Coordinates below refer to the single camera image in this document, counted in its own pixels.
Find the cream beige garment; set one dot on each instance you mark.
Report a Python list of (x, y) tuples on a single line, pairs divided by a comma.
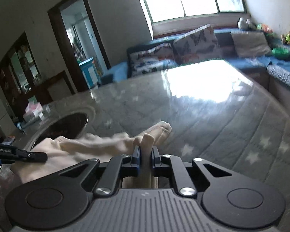
[(63, 152)]

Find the green bowl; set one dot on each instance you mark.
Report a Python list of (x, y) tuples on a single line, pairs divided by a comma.
[(281, 53)]

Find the black round induction cooktop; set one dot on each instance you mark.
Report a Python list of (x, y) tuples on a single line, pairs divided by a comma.
[(69, 127)]

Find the dark wooden cabinet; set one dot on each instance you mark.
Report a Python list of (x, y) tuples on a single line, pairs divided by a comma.
[(21, 80)]

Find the grey plain cushion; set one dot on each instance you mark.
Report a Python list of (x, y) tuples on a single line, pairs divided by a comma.
[(250, 44)]

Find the grey quilted star tablecloth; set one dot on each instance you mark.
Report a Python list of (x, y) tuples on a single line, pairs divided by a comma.
[(231, 134)]

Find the panda plush toy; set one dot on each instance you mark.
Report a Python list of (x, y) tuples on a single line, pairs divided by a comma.
[(246, 24)]

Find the right butterfly cushion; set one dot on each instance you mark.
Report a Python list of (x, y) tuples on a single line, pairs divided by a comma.
[(197, 46)]

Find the teal comb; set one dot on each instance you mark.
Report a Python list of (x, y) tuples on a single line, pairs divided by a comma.
[(19, 126)]

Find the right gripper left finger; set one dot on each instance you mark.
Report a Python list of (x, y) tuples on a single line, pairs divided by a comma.
[(112, 173)]

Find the butterfly cushion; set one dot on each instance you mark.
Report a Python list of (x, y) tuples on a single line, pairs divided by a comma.
[(152, 60), (197, 46)]

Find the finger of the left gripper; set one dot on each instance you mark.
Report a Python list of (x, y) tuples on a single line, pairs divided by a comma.
[(31, 157)]

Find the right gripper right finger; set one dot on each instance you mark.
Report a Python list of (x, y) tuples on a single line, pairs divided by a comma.
[(173, 168)]

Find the blue sofa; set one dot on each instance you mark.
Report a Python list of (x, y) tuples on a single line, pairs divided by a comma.
[(260, 68)]

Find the left butterfly cushion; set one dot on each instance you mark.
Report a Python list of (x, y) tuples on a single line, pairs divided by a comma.
[(152, 60)]

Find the blue white small cabinet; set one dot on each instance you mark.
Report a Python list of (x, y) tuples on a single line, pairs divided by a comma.
[(89, 72)]

